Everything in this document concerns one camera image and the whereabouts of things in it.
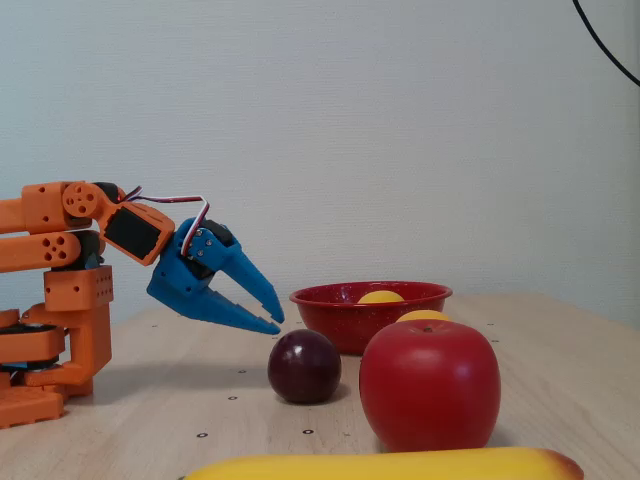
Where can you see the blue gripper body with servo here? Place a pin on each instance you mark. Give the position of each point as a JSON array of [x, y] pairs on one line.
[[176, 279]]

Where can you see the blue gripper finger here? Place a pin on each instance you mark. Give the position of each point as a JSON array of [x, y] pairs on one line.
[[235, 315], [240, 270]]

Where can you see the yellow plastic lemon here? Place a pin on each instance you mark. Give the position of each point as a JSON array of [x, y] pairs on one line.
[[380, 297]]

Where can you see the red speckled enamel bowl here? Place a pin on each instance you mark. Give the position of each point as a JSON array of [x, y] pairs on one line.
[[325, 325]]

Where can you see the dark purple plastic plum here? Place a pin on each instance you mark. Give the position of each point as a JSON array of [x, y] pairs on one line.
[[304, 367]]

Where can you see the orange plastic orange fruit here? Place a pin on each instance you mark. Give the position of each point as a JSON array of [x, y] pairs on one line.
[[422, 316]]

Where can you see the red plastic apple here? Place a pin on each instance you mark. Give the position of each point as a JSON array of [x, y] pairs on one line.
[[430, 385]]

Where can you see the yellow plastic banana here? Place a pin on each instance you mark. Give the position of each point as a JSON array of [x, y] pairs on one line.
[[380, 467]]

